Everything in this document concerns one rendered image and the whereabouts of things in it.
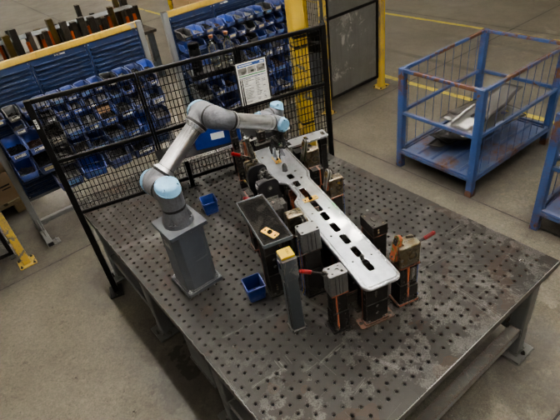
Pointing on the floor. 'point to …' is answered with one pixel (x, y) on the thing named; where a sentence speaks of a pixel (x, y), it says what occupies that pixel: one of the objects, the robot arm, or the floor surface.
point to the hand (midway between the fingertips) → (277, 157)
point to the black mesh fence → (176, 124)
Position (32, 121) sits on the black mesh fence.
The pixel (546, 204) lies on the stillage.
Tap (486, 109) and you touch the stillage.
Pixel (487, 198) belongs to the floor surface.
